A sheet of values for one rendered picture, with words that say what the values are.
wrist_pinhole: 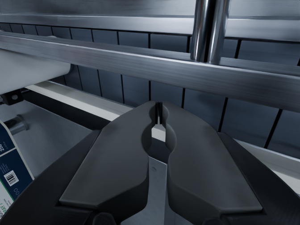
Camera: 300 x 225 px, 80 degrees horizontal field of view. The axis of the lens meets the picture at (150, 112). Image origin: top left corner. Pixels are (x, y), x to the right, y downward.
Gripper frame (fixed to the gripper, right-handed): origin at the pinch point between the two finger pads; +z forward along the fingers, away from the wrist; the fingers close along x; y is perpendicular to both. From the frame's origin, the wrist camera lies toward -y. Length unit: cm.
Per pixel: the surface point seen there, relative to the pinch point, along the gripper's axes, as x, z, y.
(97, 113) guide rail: -6.8, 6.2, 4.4
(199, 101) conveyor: 3.7, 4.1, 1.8
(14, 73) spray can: -15.0, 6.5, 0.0
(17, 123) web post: -34.2, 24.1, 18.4
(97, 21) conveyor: -6.7, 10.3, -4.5
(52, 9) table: -17.5, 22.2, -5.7
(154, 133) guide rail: -0.4, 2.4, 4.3
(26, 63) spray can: -14.3, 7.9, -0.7
